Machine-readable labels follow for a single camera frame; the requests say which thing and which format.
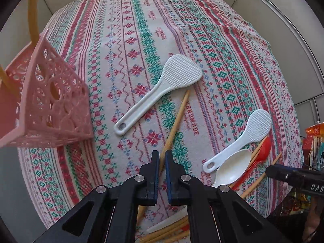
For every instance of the white plastic spoon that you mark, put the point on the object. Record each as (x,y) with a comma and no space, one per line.
(232,167)

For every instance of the red plastic spoon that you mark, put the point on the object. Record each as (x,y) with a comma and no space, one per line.
(263,149)

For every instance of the orange snack packet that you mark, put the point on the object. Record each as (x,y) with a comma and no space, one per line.
(315,131)

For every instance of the yellow bamboo chopstick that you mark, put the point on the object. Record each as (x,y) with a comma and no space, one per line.
(6,81)
(33,17)

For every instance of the wooden chopstick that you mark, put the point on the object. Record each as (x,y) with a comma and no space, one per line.
(253,187)
(258,150)
(177,121)
(167,230)
(177,238)

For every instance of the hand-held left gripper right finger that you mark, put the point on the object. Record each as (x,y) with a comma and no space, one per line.
(169,174)

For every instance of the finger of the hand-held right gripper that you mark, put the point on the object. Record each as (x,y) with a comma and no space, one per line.
(279,172)

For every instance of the person's right forearm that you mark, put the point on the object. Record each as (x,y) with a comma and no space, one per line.
(313,221)

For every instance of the teal snack packet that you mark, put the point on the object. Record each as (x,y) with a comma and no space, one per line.
(321,154)

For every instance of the patterned red green tablecloth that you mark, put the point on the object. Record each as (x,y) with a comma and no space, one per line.
(126,30)

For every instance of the large white rice paddle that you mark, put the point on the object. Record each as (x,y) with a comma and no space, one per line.
(177,73)

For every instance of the small white rice paddle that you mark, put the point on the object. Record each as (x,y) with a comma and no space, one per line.
(258,124)

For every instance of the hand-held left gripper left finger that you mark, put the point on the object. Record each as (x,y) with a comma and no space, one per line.
(155,174)

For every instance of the pink perforated utensil basket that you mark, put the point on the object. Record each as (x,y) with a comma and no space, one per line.
(63,106)

